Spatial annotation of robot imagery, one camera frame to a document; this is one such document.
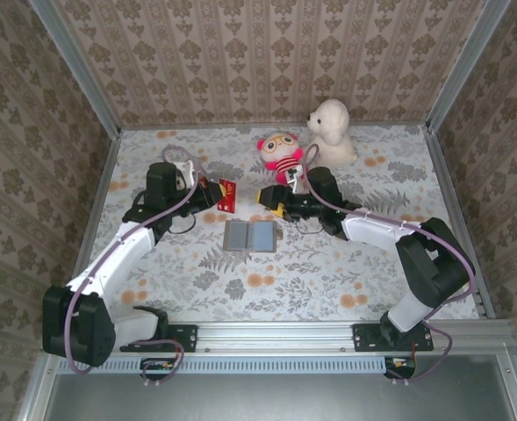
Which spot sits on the red credit card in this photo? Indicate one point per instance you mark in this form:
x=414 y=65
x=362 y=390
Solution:
x=229 y=189

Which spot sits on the grey card holder wallet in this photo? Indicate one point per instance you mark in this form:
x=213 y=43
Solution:
x=249 y=250

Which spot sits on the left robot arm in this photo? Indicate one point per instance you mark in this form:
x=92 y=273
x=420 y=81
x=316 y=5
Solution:
x=82 y=324

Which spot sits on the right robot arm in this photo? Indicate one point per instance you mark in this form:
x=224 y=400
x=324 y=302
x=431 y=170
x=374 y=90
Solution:
x=438 y=267

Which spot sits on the blue card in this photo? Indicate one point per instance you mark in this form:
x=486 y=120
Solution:
x=261 y=236

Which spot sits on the pink striped plush doll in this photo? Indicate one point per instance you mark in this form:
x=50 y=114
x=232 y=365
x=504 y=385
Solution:
x=280 y=149

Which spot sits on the white plush dog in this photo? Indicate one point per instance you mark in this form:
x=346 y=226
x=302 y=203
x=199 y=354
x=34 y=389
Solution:
x=332 y=136

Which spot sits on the floral table cloth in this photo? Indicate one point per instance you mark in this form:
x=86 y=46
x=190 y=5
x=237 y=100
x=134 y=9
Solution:
x=262 y=285

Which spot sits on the black controller board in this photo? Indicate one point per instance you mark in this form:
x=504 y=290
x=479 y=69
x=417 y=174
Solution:
x=157 y=370
x=400 y=367

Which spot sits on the grey metal panel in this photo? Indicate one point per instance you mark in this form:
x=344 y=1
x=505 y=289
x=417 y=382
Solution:
x=275 y=399

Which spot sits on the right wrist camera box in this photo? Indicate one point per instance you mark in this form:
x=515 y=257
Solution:
x=294 y=177

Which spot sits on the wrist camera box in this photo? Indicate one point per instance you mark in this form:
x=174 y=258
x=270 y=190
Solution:
x=294 y=177
x=187 y=171

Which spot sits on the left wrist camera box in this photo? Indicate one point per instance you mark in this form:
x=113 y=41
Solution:
x=187 y=171

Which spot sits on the aluminium frame rail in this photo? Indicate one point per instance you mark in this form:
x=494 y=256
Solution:
x=275 y=335

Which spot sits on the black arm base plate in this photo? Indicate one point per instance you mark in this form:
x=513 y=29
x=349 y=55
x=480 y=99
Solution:
x=365 y=337
x=188 y=337

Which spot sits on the aluminium frame post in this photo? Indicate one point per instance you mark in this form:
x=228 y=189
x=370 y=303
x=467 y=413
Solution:
x=464 y=66
x=78 y=66

